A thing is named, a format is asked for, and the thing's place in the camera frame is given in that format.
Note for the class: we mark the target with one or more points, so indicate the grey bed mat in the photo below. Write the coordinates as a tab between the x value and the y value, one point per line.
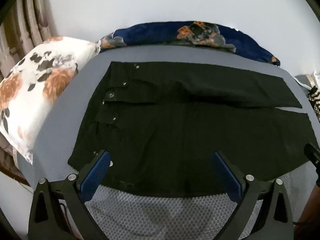
62	105

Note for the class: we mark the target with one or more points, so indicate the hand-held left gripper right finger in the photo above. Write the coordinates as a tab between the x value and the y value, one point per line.
228	177

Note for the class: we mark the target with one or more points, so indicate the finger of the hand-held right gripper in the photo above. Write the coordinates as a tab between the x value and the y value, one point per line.
312	153

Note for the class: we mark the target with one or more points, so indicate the beige patterned curtain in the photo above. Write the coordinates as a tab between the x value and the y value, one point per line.
30	17

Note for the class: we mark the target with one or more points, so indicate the navy floral blanket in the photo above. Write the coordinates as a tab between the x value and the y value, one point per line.
155	33

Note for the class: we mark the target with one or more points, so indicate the white honeycomb mesh sheet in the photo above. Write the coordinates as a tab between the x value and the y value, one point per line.
155	217

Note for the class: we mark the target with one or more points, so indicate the person's right forearm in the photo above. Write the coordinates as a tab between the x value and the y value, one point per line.
310	215

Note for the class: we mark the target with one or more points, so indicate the black white striped cloth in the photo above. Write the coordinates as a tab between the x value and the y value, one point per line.
315	100

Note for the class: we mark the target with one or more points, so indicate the black pants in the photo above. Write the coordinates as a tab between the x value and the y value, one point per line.
175	130

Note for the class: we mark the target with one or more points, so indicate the white floral pillow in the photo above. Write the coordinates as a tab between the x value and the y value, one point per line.
37	85

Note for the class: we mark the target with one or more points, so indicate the brown bed frame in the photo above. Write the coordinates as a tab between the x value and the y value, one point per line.
10	166

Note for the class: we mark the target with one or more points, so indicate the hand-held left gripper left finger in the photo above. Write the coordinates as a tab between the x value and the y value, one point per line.
96	175

